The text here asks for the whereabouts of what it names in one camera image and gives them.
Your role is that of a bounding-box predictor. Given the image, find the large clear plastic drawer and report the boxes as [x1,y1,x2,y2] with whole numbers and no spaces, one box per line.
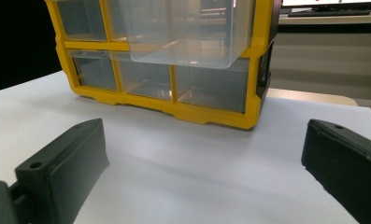
[117,0,256,70]

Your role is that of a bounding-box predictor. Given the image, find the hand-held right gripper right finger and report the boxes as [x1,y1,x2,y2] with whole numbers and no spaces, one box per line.
[301,119,371,224]

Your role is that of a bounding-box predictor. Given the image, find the black keyboard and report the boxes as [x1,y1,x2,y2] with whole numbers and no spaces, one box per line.
[287,9,371,19]

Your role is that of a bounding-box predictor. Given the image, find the beige desk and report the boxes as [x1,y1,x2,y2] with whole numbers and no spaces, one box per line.
[268,13,371,101]

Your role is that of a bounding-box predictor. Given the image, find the small clear plastic drawer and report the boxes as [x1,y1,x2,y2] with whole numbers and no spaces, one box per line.
[55,0,108,42]
[110,51,174,102]
[67,49,119,92]

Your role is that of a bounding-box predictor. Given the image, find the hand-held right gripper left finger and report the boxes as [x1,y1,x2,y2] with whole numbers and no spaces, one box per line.
[14,118,110,224]

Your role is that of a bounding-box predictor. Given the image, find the light wooden table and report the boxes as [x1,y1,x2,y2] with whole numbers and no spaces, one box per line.
[265,87,359,107]

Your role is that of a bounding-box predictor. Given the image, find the wide clear plastic drawer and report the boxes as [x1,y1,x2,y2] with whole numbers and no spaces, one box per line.
[173,58,250,114]

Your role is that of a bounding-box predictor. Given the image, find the computer monitor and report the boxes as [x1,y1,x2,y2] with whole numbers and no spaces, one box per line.
[280,0,371,9]

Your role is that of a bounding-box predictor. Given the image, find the yellow drawer cabinet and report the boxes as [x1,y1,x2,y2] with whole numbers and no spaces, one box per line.
[44,0,283,131]

